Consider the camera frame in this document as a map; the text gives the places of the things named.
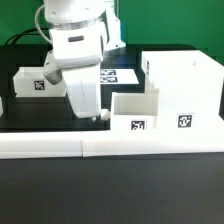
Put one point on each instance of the white drawer cabinet box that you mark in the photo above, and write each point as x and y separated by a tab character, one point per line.
190	86

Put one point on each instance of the white rear drawer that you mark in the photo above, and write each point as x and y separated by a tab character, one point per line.
30	82

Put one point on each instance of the white front fence rail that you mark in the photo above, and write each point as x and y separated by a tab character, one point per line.
109	143

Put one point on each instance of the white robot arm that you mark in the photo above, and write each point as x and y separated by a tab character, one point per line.
82	34

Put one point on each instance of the white drawer with knob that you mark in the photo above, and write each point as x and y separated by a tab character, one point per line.
132	112

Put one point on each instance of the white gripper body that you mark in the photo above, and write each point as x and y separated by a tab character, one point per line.
83	90

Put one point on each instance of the white marker sheet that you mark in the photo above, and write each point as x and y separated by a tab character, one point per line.
118	76

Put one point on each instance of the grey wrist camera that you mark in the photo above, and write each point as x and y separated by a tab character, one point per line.
51	72

